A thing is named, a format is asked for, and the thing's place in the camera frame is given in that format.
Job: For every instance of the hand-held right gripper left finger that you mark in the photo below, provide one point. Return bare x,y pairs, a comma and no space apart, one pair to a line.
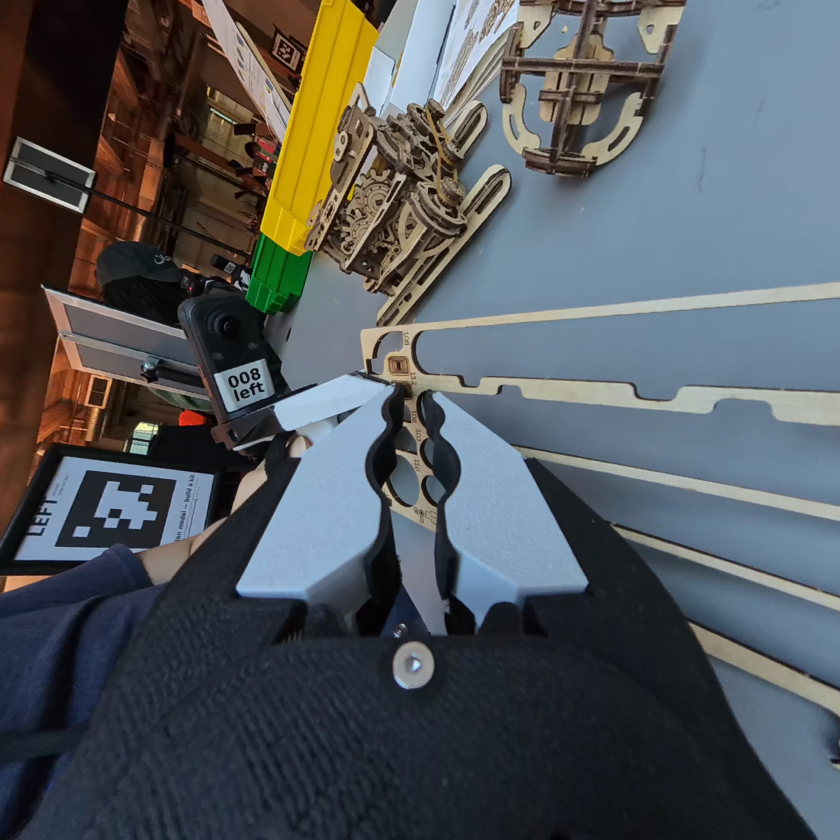
308,525

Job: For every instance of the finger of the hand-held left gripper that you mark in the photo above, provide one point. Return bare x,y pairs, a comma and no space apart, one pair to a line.
328,401

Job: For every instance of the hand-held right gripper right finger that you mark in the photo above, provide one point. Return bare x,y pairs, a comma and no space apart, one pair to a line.
512,525

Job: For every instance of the laser-cut wooden parts sheet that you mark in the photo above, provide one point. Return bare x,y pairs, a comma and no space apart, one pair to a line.
590,388

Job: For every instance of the person's left forearm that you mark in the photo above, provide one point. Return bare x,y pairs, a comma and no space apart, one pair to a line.
170,558

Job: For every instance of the wooden mechanical gear model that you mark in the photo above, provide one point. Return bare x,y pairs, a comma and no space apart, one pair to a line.
400,210

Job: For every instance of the round wooden cage model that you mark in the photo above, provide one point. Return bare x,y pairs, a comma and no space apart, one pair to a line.
584,85

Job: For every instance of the person's left hand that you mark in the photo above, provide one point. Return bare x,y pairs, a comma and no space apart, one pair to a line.
249,492

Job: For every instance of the green plastic bin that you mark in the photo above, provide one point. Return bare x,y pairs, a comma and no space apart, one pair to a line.
279,275

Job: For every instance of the grey framed panel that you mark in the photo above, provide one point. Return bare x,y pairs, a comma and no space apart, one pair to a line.
118,334

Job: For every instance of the black framed marker sign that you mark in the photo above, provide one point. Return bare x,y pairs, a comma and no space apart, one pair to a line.
118,505

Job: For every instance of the hanging light panel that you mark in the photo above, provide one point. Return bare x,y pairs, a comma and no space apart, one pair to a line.
49,174

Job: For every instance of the yellow plastic bin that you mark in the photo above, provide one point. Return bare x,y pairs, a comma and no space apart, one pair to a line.
315,118

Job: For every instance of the white paper poster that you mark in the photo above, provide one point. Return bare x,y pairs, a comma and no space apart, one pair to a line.
253,72

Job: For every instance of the person's dark blue shirt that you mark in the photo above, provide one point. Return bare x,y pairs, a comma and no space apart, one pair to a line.
59,643

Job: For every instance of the small marker tag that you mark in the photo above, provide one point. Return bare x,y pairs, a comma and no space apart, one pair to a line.
287,49

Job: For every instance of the white box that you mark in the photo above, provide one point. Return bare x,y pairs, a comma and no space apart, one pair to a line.
407,59

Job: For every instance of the instruction booklet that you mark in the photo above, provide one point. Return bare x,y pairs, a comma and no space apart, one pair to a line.
472,46

